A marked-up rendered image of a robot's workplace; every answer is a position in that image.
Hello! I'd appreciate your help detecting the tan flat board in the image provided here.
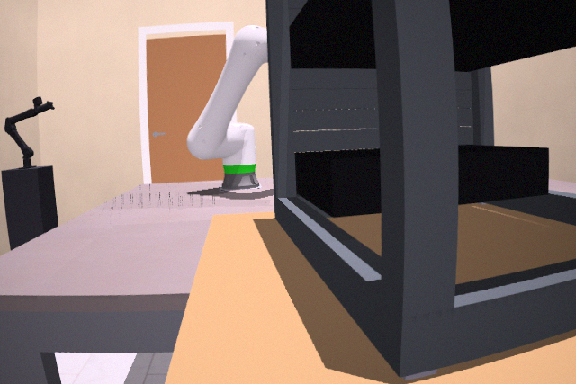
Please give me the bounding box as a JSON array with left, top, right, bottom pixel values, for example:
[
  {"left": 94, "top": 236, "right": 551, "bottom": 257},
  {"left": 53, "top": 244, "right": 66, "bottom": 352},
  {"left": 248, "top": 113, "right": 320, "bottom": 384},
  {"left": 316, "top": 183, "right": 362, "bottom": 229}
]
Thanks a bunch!
[{"left": 165, "top": 203, "right": 576, "bottom": 384}]

